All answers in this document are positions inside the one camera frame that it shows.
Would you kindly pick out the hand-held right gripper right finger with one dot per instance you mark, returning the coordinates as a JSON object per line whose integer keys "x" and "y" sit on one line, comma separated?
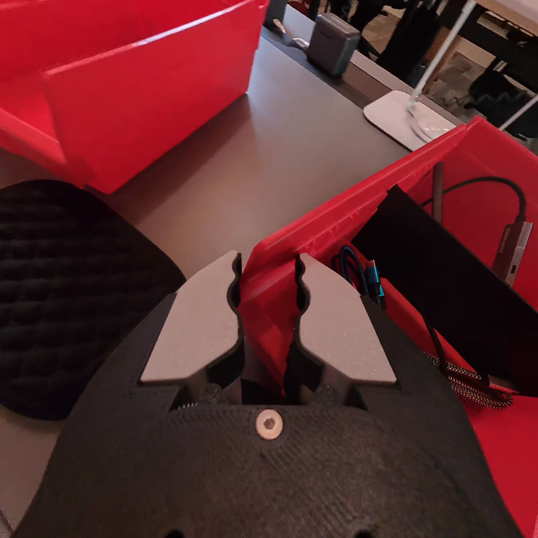
{"x": 340, "y": 332}

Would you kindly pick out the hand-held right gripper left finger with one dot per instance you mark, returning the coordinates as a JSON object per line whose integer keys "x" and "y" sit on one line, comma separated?
{"x": 197, "y": 328}

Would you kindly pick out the red plastic bin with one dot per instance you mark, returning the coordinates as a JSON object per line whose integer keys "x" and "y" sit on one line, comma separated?
{"x": 319, "y": 222}
{"x": 138, "y": 113}

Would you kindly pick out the black divider board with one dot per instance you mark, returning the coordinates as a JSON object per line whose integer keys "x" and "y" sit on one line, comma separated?
{"x": 441, "y": 286}

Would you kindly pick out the black foam pad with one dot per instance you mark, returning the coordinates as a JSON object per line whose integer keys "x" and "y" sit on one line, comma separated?
{"x": 71, "y": 294}

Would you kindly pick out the grey metal stick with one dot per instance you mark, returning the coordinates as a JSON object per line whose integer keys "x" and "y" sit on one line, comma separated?
{"x": 438, "y": 189}

